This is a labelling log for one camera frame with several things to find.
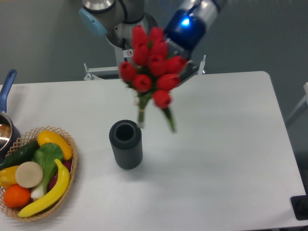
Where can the red tulip bouquet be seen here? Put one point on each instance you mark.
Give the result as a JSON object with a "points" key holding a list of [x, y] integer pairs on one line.
{"points": [[158, 72]]}

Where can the white frame at right edge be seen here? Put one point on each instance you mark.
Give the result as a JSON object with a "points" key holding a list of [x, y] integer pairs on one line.
{"points": [[299, 109]]}

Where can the dark grey ribbed vase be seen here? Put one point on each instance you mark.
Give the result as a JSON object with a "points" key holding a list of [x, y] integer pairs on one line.
{"points": [[126, 141]]}

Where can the beige round disc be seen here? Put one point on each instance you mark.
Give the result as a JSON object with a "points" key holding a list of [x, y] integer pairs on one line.
{"points": [[29, 174]]}

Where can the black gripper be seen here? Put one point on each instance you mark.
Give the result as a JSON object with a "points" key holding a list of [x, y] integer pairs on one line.
{"points": [[191, 68]]}

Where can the purple red vegetable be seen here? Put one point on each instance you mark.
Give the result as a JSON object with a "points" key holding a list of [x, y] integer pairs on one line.
{"points": [[53, 181]]}

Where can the green bok choy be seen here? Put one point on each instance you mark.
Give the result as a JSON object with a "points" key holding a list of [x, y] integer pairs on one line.
{"points": [[45, 156]]}

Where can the green cucumber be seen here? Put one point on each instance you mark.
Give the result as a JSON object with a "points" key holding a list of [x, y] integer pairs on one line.
{"points": [[23, 154]]}

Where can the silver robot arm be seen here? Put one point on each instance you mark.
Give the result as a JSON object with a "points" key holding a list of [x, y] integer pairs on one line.
{"points": [[115, 19]]}

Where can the orange fruit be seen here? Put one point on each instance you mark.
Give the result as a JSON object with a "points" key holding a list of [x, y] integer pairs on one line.
{"points": [[16, 196]]}

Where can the yellow bell pepper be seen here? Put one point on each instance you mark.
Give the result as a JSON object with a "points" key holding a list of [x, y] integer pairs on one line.
{"points": [[7, 177]]}

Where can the black device at table edge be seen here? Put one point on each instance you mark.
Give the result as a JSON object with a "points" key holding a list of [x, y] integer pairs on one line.
{"points": [[300, 206]]}

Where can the blue handled saucepan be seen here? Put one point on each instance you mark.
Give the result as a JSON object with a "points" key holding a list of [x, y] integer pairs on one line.
{"points": [[8, 131]]}

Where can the yellow banana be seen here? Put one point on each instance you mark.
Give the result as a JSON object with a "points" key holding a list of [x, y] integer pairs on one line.
{"points": [[52, 196]]}

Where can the woven wicker basket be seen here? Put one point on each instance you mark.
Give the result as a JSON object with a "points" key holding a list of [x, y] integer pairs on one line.
{"points": [[23, 140]]}

